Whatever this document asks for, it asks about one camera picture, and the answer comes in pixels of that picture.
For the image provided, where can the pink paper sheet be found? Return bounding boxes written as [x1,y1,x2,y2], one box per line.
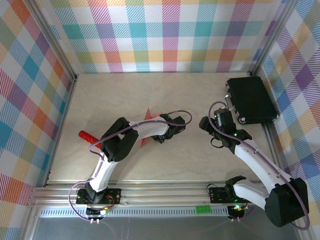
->
[139,107,162,148]

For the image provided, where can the grey metal sheet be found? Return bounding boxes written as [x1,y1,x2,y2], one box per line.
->
[23,216,305,240]

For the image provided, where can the black carrying case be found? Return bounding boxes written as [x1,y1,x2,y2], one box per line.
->
[224,76,280,125]

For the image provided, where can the black controller board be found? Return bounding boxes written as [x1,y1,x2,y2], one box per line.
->
[226,203,250,223]
[85,205,111,225]

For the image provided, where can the flat green toy brick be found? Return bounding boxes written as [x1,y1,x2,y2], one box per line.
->
[195,204,212,215]

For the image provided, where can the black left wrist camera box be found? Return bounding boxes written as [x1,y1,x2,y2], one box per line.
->
[172,115,186,127]

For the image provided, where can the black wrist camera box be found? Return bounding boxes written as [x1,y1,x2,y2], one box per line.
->
[213,108,235,129]
[172,115,186,127]

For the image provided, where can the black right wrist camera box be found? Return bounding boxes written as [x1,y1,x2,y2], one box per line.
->
[213,108,235,129]

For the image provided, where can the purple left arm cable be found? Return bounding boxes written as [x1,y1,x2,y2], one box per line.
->
[69,109,193,223]

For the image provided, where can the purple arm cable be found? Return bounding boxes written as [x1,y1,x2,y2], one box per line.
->
[208,100,311,230]
[69,109,193,223]

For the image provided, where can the aluminium side rail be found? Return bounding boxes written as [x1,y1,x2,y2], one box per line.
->
[42,74,79,188]
[261,122,287,186]

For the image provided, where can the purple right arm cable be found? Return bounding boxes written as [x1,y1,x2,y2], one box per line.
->
[208,100,311,230]

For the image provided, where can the aluminium mounting rail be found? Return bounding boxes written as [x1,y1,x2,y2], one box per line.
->
[28,180,305,208]

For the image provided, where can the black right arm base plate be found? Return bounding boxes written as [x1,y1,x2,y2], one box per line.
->
[208,186,256,204]

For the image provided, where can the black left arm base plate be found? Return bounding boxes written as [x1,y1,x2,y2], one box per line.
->
[75,187,123,206]

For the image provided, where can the slotted grey cable duct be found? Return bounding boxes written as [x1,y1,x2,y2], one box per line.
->
[38,206,232,219]

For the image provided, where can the red handled metal tool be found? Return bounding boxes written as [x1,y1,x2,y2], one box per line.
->
[78,129,103,148]

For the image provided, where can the aluminium corner post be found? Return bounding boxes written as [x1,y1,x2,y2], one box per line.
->
[246,0,301,77]
[24,0,80,83]

